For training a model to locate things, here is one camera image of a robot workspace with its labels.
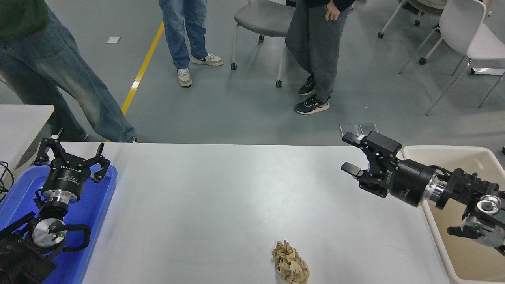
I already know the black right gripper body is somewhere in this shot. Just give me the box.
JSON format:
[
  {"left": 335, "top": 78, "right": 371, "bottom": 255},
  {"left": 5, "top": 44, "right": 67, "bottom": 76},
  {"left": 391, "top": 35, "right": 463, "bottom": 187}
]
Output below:
[{"left": 389, "top": 159, "right": 437, "bottom": 208}]

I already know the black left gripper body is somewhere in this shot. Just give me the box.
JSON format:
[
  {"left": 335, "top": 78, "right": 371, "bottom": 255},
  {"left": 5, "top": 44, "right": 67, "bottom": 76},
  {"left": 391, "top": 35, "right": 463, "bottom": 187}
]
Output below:
[{"left": 41, "top": 159, "right": 93, "bottom": 195}]

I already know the tan paper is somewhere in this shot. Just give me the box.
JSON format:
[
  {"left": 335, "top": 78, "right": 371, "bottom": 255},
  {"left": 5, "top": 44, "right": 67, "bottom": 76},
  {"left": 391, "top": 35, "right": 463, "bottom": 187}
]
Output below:
[{"left": 271, "top": 240, "right": 310, "bottom": 284}]

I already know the person's left hand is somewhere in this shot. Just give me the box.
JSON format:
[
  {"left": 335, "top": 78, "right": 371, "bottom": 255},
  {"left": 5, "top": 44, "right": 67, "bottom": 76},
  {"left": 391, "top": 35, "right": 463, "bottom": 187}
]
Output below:
[{"left": 324, "top": 0, "right": 340, "bottom": 21}]

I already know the blue plastic tray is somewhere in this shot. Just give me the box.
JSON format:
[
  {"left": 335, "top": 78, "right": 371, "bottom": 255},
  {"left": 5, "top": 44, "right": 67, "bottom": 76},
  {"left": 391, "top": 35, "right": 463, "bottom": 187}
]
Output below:
[{"left": 0, "top": 164, "right": 118, "bottom": 284}]

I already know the white side table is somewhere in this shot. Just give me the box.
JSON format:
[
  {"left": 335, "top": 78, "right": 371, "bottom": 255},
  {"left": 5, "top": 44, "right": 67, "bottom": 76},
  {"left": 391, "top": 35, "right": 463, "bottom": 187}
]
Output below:
[{"left": 0, "top": 105, "right": 54, "bottom": 178}]

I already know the person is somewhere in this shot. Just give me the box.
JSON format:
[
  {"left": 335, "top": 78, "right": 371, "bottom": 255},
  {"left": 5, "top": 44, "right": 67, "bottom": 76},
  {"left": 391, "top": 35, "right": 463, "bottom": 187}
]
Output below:
[
  {"left": 0, "top": 0, "right": 137, "bottom": 142},
  {"left": 285, "top": 0, "right": 355, "bottom": 115},
  {"left": 159, "top": 0, "right": 224, "bottom": 88}
]

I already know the large pale plastic bin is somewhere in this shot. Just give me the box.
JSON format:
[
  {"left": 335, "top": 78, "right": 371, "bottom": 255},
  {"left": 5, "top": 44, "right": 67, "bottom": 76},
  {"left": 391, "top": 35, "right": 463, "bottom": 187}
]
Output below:
[{"left": 402, "top": 145, "right": 505, "bottom": 284}]

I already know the white plastic chair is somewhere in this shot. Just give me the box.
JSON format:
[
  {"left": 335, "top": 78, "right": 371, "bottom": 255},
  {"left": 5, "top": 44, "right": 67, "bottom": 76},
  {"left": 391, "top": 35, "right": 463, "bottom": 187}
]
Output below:
[{"left": 398, "top": 0, "right": 505, "bottom": 116}]

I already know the wheeled office chair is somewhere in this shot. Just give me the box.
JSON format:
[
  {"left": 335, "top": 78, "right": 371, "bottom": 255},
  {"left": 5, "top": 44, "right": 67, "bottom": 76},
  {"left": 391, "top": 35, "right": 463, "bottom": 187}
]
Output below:
[{"left": 378, "top": 0, "right": 448, "bottom": 39}]

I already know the grey seat wheeled chair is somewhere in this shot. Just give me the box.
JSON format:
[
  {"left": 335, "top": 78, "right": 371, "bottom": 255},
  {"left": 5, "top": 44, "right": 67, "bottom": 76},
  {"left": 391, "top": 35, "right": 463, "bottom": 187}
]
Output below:
[{"left": 231, "top": 0, "right": 304, "bottom": 88}]

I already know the black cable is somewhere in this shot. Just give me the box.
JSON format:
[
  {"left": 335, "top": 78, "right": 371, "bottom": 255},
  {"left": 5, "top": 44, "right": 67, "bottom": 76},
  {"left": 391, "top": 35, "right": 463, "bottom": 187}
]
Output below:
[{"left": 0, "top": 161, "right": 15, "bottom": 202}]

